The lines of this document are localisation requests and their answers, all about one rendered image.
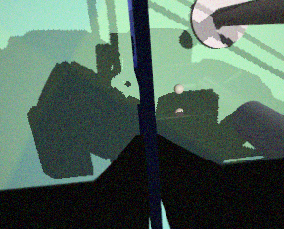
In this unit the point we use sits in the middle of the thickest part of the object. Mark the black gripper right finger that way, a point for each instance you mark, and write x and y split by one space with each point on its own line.
200 194

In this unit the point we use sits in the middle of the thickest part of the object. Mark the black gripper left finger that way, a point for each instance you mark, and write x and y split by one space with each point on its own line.
117 199

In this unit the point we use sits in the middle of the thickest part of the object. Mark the dark grey cylinder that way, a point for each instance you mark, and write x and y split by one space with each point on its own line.
262 127

